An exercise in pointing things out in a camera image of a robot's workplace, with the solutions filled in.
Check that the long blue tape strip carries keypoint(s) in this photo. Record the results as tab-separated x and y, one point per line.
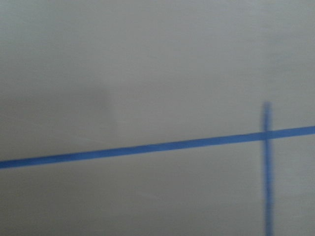
197	143

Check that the crossing blue tape strip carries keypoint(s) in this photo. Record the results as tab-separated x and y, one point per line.
267	166

